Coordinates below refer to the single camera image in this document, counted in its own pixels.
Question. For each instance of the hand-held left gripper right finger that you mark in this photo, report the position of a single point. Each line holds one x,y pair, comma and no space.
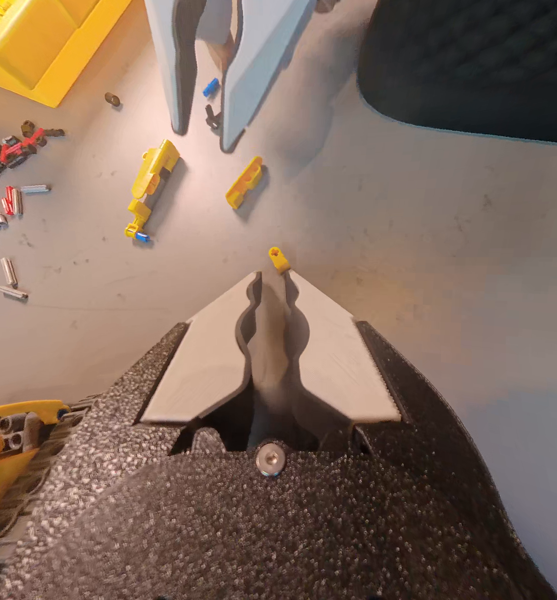
344,370

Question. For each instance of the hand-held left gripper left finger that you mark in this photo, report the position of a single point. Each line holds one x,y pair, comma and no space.
199,370

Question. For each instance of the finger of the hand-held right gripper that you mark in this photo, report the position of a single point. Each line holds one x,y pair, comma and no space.
171,47
269,47

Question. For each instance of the black pin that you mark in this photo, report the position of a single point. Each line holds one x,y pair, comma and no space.
213,117

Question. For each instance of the yellow parts bin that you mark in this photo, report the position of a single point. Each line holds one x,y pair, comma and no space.
44,47

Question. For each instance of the small yellow connector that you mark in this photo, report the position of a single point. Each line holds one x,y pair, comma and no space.
279,260

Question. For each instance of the yellow beam assembly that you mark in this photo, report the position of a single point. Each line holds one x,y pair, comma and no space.
155,178

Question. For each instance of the yellow wedge panel piece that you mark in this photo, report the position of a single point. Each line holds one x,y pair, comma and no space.
245,183

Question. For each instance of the yellow tracked toy robot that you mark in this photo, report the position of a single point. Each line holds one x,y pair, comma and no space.
7,441

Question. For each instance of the blue pin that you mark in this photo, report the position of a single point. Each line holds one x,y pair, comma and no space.
211,87

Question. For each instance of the small black piece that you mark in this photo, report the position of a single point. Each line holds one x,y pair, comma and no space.
113,98

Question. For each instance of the pile of small building parts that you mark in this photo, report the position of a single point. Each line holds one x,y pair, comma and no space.
7,178

